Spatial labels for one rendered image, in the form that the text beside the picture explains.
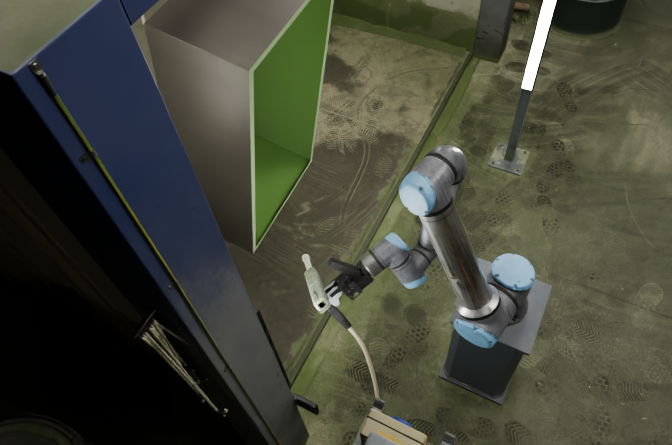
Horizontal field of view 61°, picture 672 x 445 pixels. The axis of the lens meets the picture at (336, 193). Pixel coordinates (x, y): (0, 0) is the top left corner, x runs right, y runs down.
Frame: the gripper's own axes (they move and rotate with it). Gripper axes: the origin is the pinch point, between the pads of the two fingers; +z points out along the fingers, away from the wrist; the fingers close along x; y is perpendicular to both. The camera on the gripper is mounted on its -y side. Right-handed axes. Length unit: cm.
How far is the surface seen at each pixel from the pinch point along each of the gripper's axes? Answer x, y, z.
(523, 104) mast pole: 90, 26, -135
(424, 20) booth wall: 201, -25, -150
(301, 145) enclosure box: 89, -32, -30
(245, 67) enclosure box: -27, -81, -32
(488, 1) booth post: 162, -15, -179
